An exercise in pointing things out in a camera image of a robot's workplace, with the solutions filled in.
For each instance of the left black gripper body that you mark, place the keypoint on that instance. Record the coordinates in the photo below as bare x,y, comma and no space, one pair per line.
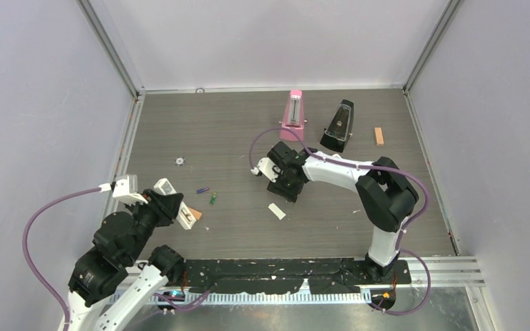
147,214

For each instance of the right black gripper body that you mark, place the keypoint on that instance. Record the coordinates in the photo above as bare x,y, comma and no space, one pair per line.
284,178

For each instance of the white remote control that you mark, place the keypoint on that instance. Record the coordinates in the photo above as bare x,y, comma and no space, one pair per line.
184,218

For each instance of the white battery cover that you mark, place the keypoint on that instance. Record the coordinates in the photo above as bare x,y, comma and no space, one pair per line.
280,214

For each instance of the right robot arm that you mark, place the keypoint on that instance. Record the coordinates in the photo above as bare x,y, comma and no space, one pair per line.
387,196

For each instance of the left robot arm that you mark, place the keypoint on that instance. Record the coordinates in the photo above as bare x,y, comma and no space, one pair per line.
117,245

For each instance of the orange block near left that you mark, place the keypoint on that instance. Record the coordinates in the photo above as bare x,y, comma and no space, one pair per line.
197,214

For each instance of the orange block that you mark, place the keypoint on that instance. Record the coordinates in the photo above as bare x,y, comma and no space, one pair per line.
197,214
379,137

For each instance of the pink metronome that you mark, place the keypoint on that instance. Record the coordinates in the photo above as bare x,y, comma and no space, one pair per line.
293,119

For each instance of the lone poker chip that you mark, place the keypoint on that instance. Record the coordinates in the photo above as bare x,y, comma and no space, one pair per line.
179,161

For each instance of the black metronome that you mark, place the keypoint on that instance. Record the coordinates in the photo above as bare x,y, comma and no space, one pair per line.
336,136

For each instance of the orange block near right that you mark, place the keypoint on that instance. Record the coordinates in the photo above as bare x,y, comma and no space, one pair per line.
379,137

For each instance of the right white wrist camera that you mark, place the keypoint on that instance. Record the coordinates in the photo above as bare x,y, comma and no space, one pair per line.
266,167

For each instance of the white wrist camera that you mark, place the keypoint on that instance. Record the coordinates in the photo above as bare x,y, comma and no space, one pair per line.
124,189
266,167

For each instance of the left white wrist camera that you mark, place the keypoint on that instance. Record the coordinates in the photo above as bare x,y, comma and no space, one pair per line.
124,189

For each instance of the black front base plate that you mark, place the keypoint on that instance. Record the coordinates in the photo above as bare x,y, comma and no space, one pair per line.
283,276

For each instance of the white slotted cable duct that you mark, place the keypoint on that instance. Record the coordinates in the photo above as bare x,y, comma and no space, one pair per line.
299,297

